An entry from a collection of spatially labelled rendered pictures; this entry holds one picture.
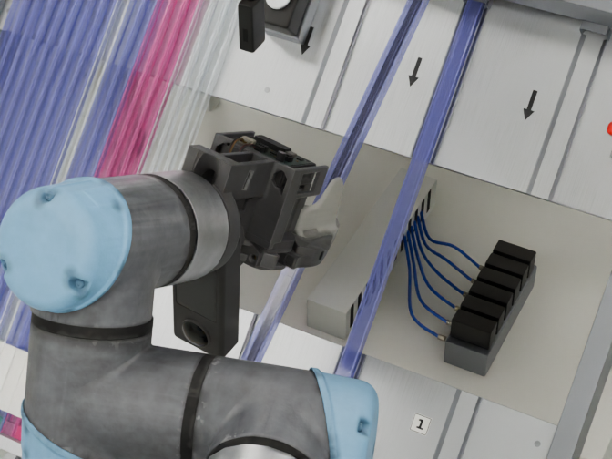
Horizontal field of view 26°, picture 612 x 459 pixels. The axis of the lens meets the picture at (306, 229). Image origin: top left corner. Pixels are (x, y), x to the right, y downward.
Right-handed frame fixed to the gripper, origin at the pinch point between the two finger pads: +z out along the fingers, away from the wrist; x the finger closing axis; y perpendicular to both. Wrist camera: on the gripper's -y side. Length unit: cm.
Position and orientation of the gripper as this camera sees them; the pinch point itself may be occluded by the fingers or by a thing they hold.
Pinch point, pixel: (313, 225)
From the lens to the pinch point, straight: 107.9
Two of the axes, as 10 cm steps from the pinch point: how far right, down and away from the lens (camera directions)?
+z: 4.7, -1.0, 8.8
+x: -8.2, -4.1, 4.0
